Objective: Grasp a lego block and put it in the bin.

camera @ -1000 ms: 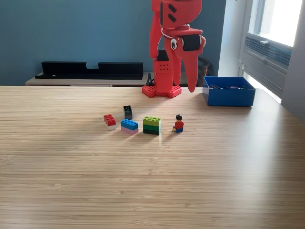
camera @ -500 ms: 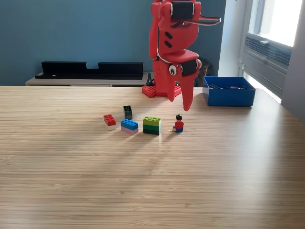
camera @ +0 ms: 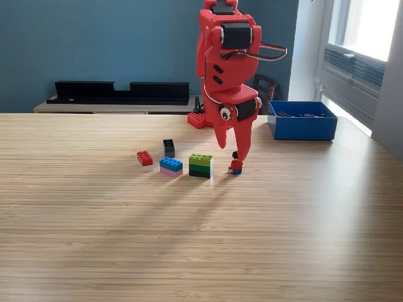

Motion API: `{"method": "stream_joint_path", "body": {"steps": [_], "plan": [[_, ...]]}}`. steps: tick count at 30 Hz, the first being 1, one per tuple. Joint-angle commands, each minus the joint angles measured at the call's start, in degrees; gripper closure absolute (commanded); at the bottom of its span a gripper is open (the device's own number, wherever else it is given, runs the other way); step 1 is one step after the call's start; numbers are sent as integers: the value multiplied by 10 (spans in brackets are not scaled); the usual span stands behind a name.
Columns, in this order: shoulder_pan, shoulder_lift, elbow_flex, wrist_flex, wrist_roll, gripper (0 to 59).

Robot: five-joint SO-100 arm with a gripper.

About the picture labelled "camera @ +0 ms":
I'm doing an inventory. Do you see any toy figure red shirt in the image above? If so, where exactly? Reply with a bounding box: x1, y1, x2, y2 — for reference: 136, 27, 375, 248
228, 150, 244, 176

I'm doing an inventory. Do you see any blue and pink lego stack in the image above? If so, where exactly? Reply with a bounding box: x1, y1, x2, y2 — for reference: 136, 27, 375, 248
159, 156, 184, 179

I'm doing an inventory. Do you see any red and white lego stack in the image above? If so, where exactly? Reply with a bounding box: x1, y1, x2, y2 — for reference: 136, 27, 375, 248
136, 150, 154, 172

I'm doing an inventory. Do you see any green lego block stack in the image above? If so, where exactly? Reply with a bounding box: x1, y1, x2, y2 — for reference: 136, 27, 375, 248
188, 153, 214, 179

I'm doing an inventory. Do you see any black lego brick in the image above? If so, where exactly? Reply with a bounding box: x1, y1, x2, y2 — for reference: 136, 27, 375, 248
162, 138, 176, 159

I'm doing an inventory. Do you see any blue plastic bin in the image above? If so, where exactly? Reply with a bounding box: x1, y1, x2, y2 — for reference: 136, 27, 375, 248
267, 100, 339, 142

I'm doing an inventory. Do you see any dark wooden chair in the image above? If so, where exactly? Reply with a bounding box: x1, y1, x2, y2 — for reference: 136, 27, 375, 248
253, 73, 280, 116

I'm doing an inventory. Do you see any grey radiator vent unit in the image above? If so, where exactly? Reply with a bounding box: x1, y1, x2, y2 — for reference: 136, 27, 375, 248
320, 43, 387, 126

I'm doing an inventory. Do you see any pale wooden sideboard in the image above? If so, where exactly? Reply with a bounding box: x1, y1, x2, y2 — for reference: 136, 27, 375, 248
33, 94, 205, 115

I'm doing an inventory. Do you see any black shelf tray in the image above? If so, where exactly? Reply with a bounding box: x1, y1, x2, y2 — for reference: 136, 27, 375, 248
46, 81, 190, 106

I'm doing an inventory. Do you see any white window frame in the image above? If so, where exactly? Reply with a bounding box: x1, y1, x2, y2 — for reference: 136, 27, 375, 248
327, 0, 400, 62

